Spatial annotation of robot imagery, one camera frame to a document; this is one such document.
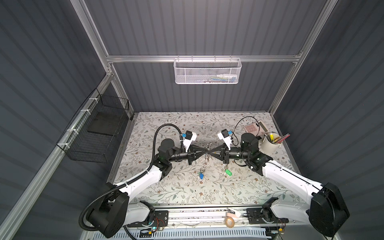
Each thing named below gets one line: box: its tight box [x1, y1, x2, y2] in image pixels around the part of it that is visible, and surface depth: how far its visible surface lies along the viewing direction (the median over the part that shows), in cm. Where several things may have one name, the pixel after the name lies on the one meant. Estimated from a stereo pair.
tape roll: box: [225, 216, 236, 229], surface depth 74 cm
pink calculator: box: [244, 120, 270, 137], surface depth 110 cm
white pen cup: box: [261, 132, 282, 154], surface depth 95 cm
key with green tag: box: [224, 166, 233, 176], surface depth 91 cm
